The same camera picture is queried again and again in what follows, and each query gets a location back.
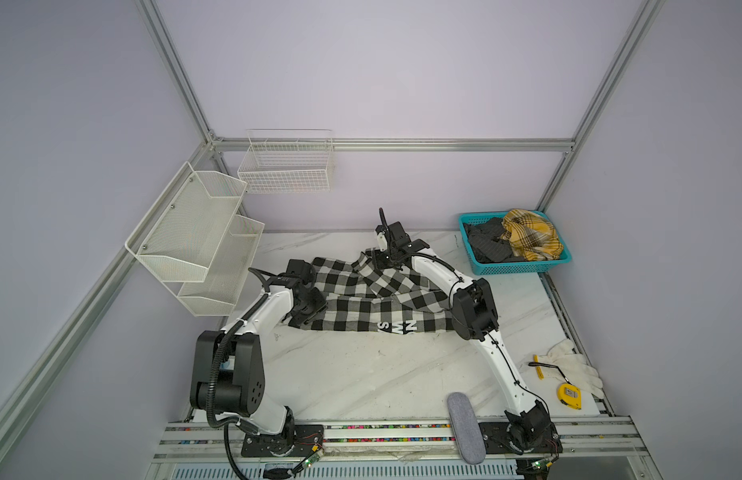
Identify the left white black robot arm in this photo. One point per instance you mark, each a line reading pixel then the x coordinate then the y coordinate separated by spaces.
pixel 229 380

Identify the grey foam microphone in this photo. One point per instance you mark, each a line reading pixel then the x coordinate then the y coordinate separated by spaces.
pixel 466 429

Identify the aluminium frame profile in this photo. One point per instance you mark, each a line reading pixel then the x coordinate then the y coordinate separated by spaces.
pixel 407 144

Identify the yellow tape measure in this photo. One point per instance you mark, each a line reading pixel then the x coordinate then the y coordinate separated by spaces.
pixel 570 395

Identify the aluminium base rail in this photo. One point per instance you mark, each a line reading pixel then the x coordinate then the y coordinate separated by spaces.
pixel 600 447

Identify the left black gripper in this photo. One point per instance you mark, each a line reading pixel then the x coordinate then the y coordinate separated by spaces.
pixel 320 307

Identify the black white checkered shirt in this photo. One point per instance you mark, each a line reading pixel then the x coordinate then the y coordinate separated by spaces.
pixel 360 298

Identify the white mesh two-tier shelf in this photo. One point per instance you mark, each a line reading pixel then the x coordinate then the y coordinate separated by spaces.
pixel 197 243

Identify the dark grey striped shirt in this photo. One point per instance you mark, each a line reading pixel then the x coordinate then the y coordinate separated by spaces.
pixel 487 242

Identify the yellow plaid shirt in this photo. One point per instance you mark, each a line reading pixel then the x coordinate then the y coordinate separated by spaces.
pixel 531 236

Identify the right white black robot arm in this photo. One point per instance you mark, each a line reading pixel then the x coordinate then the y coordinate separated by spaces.
pixel 475 319

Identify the white work glove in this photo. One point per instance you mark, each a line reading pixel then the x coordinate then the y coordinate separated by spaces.
pixel 563 363

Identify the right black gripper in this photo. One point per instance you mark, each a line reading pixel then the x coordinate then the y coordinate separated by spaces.
pixel 376 258

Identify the white wire wall basket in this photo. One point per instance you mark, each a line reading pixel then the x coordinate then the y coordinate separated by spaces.
pixel 288 161

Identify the teal plastic basket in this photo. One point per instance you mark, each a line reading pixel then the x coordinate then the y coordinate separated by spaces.
pixel 506 268

